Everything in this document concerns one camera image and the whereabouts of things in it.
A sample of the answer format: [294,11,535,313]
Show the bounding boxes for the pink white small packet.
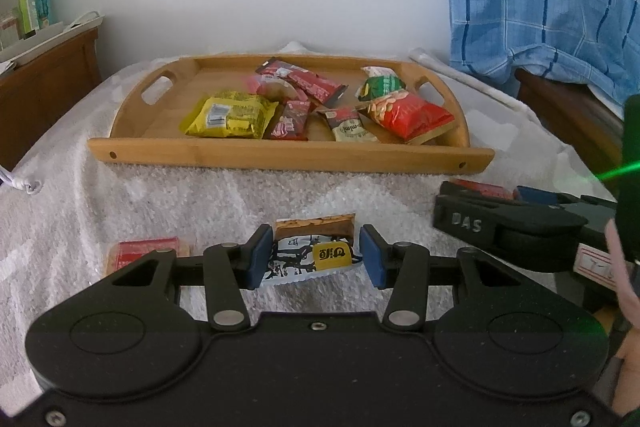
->
[245,75,308,102]

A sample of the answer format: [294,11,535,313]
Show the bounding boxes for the green wasabi peas packet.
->
[357,75,406,102]

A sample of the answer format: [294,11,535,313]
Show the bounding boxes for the red cake bar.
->
[104,236,191,277]

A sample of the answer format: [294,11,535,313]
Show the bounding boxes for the long red stick packet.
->
[256,57,347,107]

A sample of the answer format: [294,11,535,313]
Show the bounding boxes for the right hand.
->
[604,220,639,415]

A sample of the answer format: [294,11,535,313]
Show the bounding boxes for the red beige nescafe sachet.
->
[321,107,378,143]

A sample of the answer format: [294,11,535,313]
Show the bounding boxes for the white cable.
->
[0,163,44,195]

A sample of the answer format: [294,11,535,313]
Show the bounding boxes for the dark wooden chair frame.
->
[515,69,623,172]

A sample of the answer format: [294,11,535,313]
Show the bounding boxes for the small dark red candy packet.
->
[269,101,311,141]

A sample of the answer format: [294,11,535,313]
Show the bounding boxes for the red orange peanut packet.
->
[356,90,457,145]

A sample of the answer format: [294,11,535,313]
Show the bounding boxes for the wooden side cabinet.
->
[0,28,102,169]

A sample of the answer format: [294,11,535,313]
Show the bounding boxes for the wooden serving tray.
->
[88,54,495,174]

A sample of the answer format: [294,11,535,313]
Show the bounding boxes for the white grey fuzzy blanket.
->
[1,49,616,415]

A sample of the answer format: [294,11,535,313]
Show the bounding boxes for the yellow snack packet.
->
[179,90,279,140]

